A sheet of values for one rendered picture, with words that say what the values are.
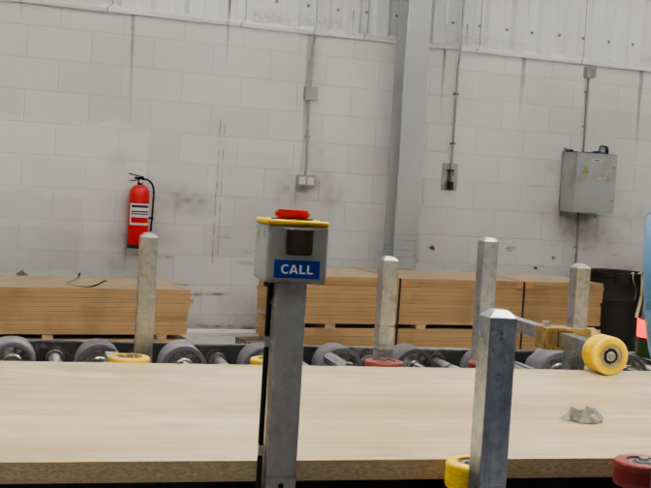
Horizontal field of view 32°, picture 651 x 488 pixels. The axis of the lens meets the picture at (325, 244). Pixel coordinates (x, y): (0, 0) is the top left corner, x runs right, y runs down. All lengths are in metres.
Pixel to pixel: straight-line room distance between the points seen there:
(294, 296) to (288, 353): 0.06
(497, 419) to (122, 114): 7.18
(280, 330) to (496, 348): 0.26
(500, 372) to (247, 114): 7.37
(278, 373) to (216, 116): 7.34
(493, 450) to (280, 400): 0.27
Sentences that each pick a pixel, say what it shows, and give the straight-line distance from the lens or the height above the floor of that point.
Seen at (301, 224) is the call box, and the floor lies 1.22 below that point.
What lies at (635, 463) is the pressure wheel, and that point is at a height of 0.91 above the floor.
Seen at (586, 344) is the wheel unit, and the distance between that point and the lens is 2.47.
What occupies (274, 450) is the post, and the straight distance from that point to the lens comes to 1.31.
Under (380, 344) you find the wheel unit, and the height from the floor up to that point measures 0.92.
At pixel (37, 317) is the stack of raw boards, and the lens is 7.09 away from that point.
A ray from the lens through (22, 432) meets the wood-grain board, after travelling 1.63.
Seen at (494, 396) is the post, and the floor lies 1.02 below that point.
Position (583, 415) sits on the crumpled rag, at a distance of 1.93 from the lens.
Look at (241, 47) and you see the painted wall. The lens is 8.68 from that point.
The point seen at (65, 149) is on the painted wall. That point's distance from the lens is 8.35.
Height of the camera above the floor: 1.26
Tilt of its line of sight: 3 degrees down
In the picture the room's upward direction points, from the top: 3 degrees clockwise
